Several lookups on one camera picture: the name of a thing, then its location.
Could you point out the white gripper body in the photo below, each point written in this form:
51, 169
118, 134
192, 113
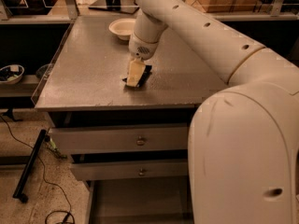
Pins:
141, 49

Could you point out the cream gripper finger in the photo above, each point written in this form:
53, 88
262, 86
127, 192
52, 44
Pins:
135, 72

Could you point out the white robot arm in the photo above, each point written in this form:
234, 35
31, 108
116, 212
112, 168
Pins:
243, 141

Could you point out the grey top drawer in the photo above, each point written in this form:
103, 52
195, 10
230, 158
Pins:
124, 131

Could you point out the grey drawer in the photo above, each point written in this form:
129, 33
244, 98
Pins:
138, 164
151, 200
124, 131

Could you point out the grey drawer cabinet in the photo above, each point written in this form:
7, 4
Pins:
87, 76

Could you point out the grey middle drawer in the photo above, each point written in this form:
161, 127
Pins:
138, 164

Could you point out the grey bottom drawer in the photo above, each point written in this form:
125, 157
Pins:
151, 200

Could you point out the white paper bowl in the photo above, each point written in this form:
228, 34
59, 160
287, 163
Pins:
122, 28

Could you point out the black monitor stand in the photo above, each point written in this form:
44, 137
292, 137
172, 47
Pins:
121, 6

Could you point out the dark round bowl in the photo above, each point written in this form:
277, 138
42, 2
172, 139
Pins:
43, 72

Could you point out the white bowl with items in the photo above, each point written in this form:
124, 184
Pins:
11, 74

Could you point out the black bar on floor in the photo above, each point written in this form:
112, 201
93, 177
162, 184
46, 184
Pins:
18, 193

